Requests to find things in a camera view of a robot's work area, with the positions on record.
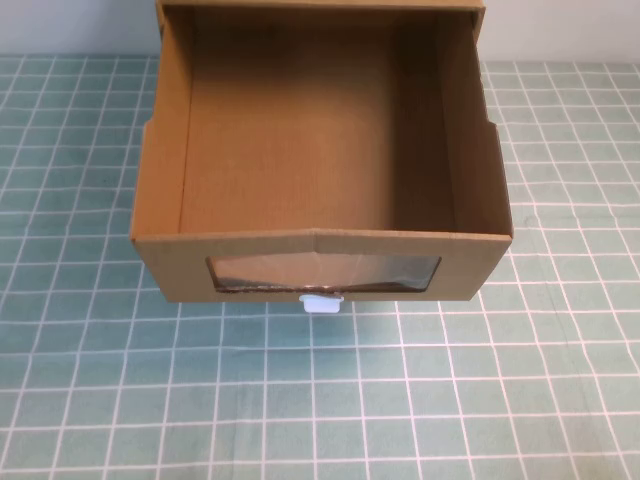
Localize cardboard drawer with scuffed window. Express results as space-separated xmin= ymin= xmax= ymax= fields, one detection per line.
xmin=130 ymin=3 xmax=514 ymax=305

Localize green white-grid tablecloth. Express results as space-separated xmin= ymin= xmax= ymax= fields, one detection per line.
xmin=0 ymin=53 xmax=640 ymax=480

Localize white plastic drawer handle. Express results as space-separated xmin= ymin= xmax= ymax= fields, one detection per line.
xmin=298 ymin=294 xmax=346 ymax=315

